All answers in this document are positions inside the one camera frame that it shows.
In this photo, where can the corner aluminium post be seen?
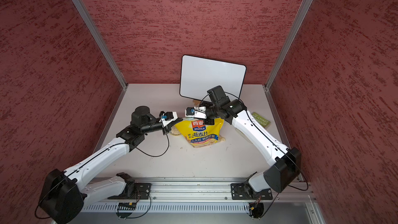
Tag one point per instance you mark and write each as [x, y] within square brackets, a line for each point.
[298, 20]
[82, 10]

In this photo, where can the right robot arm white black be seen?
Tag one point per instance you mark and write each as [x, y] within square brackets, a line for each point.
[284, 162]

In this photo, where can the green treehouse book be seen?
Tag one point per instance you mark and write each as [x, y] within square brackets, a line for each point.
[261, 120]

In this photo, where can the aluminium front rail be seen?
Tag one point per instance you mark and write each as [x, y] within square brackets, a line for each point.
[198, 189]

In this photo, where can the patterned breakfast bowl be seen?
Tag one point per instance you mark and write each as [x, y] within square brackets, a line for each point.
[174, 131]

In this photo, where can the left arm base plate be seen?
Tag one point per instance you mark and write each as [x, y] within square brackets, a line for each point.
[137, 191]

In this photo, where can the yellow oats bag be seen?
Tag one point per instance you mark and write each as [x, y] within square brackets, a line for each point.
[197, 134]

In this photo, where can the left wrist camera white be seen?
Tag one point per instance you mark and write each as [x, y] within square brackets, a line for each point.
[168, 116]

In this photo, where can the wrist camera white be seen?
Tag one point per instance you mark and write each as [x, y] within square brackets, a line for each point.
[196, 112]
[168, 116]

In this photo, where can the left corner aluminium post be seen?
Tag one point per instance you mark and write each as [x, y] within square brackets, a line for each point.
[82, 10]

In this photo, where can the right corner aluminium post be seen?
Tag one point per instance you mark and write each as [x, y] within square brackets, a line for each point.
[298, 20]

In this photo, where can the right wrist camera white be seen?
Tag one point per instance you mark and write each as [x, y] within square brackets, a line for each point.
[196, 112]

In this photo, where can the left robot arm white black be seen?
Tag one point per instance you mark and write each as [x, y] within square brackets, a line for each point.
[66, 193]

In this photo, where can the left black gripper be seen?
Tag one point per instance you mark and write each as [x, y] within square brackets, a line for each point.
[166, 129]

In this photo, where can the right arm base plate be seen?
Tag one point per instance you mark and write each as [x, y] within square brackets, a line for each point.
[243, 191]

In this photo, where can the white board black frame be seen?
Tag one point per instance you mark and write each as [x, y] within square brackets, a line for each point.
[198, 75]

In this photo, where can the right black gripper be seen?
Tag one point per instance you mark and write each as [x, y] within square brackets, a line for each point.
[208, 121]

